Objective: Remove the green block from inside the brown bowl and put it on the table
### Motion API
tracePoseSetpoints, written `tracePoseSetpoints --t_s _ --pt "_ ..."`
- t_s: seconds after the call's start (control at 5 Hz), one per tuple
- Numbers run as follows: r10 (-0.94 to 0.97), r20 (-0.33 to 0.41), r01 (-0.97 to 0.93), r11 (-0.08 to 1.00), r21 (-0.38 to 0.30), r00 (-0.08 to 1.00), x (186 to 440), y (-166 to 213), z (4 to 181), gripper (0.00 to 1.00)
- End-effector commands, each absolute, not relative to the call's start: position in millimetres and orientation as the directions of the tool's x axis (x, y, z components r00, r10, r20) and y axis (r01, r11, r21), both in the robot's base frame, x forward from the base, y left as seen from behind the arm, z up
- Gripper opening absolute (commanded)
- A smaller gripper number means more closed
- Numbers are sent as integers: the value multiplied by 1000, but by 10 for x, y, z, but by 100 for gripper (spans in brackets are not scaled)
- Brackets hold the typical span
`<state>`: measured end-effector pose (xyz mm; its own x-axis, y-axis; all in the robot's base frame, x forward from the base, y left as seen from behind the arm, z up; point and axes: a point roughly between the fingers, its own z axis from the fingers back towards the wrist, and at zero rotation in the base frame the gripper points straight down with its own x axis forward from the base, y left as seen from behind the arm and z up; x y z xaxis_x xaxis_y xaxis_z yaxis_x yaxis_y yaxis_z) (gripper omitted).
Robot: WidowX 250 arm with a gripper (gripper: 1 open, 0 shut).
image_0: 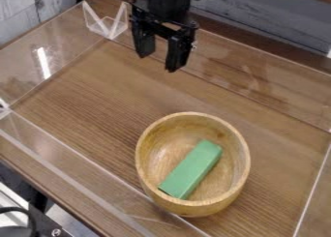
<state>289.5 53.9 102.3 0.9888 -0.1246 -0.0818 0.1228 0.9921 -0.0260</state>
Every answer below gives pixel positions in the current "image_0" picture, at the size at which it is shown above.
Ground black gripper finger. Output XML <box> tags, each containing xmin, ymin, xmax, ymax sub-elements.
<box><xmin>165</xmin><ymin>36</ymin><xmax>194</xmax><ymax>73</ymax></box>
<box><xmin>132</xmin><ymin>18</ymin><xmax>155</xmax><ymax>58</ymax></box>

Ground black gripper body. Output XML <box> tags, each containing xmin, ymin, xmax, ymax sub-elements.
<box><xmin>131</xmin><ymin>0</ymin><xmax>198</xmax><ymax>40</ymax></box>

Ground wooden brown bowl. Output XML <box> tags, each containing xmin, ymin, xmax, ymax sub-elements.
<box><xmin>135</xmin><ymin>112</ymin><xmax>251</xmax><ymax>218</ymax></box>

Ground green rectangular block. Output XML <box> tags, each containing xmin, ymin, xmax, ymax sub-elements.
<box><xmin>157</xmin><ymin>139</ymin><xmax>223</xmax><ymax>199</ymax></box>

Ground clear acrylic corner bracket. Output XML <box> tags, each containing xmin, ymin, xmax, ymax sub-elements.
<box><xmin>81</xmin><ymin>2</ymin><xmax>129</xmax><ymax>40</ymax></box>

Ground clear acrylic enclosure walls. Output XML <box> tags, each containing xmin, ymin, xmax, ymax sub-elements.
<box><xmin>0</xmin><ymin>7</ymin><xmax>331</xmax><ymax>237</ymax></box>

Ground black cable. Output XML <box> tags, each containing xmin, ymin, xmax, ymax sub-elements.
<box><xmin>0</xmin><ymin>206</ymin><xmax>40</xmax><ymax>237</ymax></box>

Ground black table mount bracket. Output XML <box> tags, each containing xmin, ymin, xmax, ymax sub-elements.
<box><xmin>28</xmin><ymin>198</ymin><xmax>73</xmax><ymax>237</ymax></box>

